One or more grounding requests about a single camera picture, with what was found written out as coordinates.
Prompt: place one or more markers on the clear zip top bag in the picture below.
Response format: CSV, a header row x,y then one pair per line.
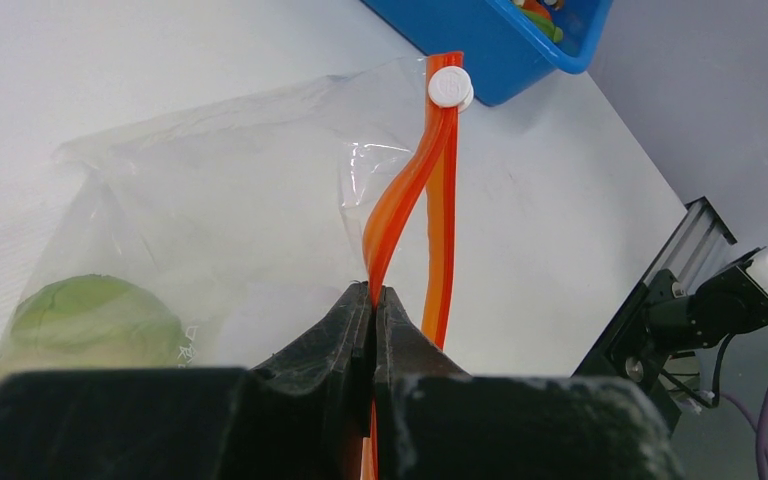
x,y
249,218

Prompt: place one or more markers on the green toy cabbage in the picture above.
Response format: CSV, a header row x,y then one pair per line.
x,y
93,321

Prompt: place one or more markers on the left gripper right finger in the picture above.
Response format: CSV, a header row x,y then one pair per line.
x,y
435,421

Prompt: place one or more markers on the blue plastic bin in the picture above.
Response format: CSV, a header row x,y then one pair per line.
x,y
504,51

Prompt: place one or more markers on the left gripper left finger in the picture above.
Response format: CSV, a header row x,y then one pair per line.
x,y
301,414

